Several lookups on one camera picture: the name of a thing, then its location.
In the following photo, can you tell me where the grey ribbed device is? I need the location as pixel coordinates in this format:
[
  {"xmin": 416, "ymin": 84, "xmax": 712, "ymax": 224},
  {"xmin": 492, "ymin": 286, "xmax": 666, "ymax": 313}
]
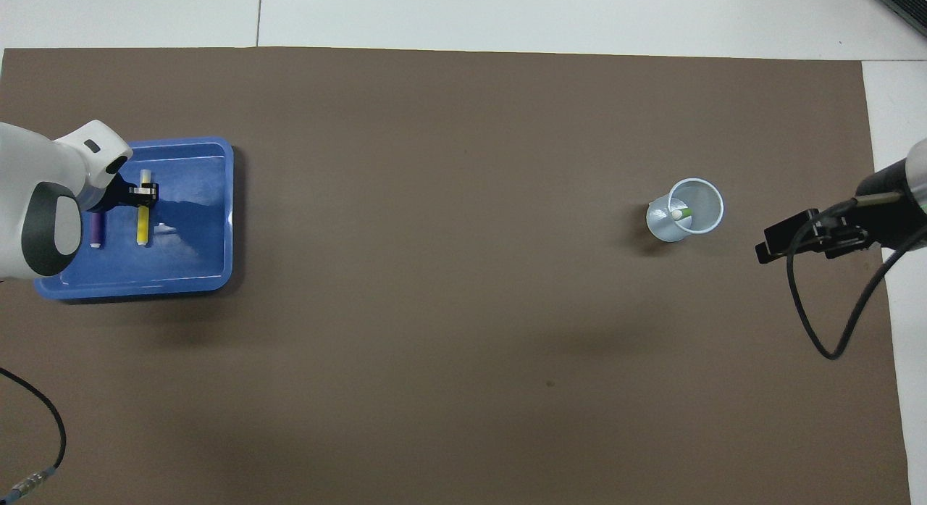
[{"xmin": 876, "ymin": 0, "xmax": 927, "ymax": 36}]

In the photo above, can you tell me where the translucent plastic cup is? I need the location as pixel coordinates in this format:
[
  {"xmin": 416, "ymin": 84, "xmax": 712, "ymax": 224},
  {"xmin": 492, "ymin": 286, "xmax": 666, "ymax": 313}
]
[{"xmin": 646, "ymin": 178, "xmax": 725, "ymax": 243}]

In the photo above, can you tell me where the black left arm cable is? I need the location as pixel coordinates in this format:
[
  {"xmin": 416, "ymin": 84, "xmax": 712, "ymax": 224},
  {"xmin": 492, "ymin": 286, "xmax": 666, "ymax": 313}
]
[{"xmin": 0, "ymin": 367, "xmax": 67, "ymax": 498}]

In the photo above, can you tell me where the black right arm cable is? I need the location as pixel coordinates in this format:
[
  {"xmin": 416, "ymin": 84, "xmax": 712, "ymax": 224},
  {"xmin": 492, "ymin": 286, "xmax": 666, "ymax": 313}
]
[{"xmin": 786, "ymin": 193, "xmax": 927, "ymax": 359}]

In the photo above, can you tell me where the brown table mat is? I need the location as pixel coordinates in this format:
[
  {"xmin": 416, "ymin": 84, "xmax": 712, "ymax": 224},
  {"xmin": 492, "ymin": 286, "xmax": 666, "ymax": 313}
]
[{"xmin": 0, "ymin": 47, "xmax": 912, "ymax": 505}]

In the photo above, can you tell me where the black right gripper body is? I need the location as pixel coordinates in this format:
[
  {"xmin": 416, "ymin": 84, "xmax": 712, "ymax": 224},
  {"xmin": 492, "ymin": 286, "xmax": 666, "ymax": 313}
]
[{"xmin": 818, "ymin": 157, "xmax": 927, "ymax": 258}]

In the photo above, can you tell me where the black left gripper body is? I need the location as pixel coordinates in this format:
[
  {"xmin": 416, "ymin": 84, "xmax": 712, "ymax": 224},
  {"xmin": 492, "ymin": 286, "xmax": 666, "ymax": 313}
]
[{"xmin": 87, "ymin": 173, "xmax": 137, "ymax": 214}]

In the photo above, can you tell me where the blue plastic tray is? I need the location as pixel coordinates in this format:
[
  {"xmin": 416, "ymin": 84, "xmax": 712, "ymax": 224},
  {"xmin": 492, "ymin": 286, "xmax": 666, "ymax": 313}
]
[{"xmin": 34, "ymin": 136, "xmax": 235, "ymax": 303}]

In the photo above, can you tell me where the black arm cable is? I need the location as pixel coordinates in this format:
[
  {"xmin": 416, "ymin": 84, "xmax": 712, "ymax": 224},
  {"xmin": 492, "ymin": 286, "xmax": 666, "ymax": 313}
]
[
  {"xmin": 0, "ymin": 367, "xmax": 67, "ymax": 498},
  {"xmin": 786, "ymin": 193, "xmax": 927, "ymax": 359}
]

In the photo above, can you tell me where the yellow marker pen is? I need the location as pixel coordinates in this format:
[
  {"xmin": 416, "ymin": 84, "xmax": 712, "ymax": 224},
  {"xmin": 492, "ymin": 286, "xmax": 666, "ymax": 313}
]
[{"xmin": 137, "ymin": 169, "xmax": 154, "ymax": 247}]

